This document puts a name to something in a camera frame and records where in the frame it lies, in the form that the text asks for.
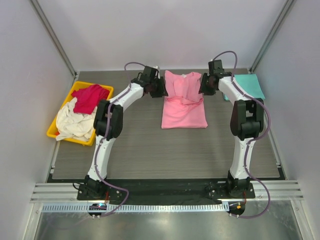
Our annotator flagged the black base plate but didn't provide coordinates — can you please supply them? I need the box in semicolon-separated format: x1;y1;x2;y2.
74;178;256;206

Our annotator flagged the folded teal t shirt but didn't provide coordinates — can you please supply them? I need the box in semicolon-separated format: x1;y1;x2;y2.
218;74;265;104

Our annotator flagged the aluminium front rail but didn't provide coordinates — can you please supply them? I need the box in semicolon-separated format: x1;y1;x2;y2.
30;180;304;203

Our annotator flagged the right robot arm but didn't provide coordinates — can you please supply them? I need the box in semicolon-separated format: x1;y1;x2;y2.
199;60;264;198

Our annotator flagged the slotted cable duct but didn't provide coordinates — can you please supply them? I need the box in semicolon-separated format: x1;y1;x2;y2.
42;202;229;213

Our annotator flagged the yellow plastic bin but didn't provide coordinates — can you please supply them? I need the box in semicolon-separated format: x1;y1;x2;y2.
46;81;114;146

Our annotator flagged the left aluminium frame post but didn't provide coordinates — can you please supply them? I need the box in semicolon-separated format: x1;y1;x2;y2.
28;0;77;79

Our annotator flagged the pink t shirt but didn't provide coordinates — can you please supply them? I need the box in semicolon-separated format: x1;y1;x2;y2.
161;70;208;129

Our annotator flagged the aluminium frame post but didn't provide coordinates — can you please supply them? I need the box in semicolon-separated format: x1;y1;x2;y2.
248;0;297;74
28;0;77;79

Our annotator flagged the right aluminium frame post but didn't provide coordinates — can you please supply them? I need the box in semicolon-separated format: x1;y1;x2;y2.
248;0;297;74

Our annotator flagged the red t shirt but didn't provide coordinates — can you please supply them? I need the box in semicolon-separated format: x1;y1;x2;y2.
71;84;110;115

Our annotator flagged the white t shirt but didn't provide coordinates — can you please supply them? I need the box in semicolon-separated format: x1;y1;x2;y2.
55;98;97;142

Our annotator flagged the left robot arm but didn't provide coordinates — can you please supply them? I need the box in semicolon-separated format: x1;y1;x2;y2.
78;65;168;200

